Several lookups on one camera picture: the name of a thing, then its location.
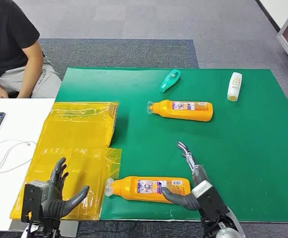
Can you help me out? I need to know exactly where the orange bottle with clear cap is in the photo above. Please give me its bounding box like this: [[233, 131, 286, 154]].
[[104, 176, 192, 204], [147, 99, 214, 123]]

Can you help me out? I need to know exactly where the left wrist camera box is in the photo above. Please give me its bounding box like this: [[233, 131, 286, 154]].
[[20, 180, 49, 225]]

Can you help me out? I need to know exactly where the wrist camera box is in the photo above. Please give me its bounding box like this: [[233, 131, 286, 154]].
[[20, 180, 49, 225], [191, 179, 230, 225]]

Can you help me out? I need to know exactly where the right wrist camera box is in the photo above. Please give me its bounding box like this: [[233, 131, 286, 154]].
[[191, 179, 230, 225]]

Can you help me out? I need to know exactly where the white plastic bottle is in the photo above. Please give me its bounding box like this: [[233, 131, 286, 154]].
[[227, 71, 243, 102]]

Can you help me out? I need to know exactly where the green table mat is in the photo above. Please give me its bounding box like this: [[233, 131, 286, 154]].
[[55, 67, 288, 224]]

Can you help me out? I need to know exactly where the white cable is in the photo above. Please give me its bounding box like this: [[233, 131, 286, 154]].
[[0, 139, 37, 175]]

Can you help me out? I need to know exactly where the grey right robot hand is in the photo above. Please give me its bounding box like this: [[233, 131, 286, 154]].
[[161, 141, 211, 212]]

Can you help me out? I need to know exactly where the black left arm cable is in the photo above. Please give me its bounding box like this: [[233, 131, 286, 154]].
[[25, 212, 35, 238]]

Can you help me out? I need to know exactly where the teal plastic bottle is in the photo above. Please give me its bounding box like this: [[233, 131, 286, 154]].
[[159, 69, 182, 94]]

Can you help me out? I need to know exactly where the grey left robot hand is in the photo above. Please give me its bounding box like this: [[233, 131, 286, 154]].
[[42, 157, 90, 221]]

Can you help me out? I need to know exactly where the yellow plastic bag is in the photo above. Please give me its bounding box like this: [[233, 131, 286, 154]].
[[9, 101, 122, 221]]

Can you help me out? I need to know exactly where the person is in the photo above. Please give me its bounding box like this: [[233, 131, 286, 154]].
[[0, 0, 62, 99]]

